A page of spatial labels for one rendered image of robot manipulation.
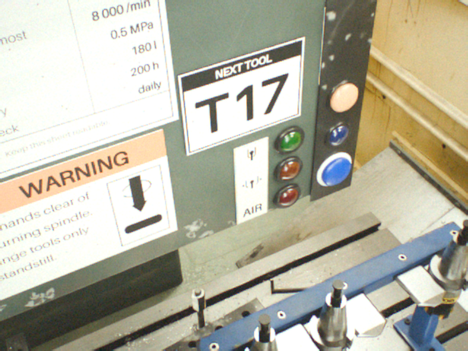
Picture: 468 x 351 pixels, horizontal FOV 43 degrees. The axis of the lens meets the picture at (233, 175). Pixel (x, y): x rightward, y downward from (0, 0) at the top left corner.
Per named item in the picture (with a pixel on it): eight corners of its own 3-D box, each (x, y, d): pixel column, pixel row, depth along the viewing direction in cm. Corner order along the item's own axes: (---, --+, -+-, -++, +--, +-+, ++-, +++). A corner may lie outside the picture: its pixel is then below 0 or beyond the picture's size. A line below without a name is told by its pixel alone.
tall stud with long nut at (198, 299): (210, 330, 122) (207, 292, 114) (199, 336, 122) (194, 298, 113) (205, 319, 124) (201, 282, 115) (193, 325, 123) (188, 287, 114)
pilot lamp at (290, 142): (303, 149, 49) (304, 129, 48) (280, 158, 49) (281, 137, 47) (299, 145, 50) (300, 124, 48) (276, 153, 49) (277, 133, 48)
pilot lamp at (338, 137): (349, 142, 52) (352, 123, 50) (328, 151, 51) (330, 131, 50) (346, 139, 52) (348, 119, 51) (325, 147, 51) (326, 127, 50)
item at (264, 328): (266, 326, 78) (266, 311, 75) (273, 336, 77) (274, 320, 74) (255, 332, 77) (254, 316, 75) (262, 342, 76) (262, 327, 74)
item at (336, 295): (336, 292, 81) (338, 276, 79) (345, 300, 80) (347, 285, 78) (327, 298, 80) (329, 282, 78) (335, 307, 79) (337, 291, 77)
